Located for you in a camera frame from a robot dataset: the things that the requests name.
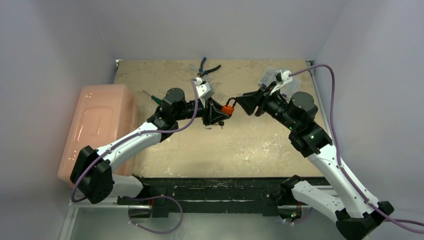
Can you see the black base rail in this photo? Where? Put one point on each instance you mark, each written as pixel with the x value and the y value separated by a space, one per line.
pixel 222 195

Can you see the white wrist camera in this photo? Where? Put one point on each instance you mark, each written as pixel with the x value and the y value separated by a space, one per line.
pixel 282 79
pixel 204 90

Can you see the small silver wrench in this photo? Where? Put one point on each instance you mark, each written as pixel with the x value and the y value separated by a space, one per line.
pixel 199 73

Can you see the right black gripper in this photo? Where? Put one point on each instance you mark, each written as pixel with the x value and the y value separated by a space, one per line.
pixel 262 103

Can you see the clear plastic organizer box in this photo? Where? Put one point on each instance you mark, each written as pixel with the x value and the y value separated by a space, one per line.
pixel 269 78

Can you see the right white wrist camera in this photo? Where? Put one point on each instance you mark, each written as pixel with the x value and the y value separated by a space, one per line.
pixel 282 79

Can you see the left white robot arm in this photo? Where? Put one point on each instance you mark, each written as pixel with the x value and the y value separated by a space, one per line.
pixel 93 173

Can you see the orange black padlock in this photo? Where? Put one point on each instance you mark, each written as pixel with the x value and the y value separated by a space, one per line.
pixel 229 107

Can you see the pink plastic storage box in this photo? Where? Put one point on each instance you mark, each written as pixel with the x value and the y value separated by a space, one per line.
pixel 104 114

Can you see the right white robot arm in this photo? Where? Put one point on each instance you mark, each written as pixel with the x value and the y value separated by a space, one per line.
pixel 355 211

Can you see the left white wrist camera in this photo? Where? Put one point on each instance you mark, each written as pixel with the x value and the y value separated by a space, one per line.
pixel 204 90

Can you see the black key bunch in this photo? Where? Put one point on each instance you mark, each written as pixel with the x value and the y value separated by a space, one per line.
pixel 221 124

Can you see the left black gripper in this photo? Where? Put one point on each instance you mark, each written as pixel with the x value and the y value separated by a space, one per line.
pixel 214 113

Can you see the green handled screwdriver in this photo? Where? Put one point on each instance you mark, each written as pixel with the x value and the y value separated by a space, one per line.
pixel 154 98

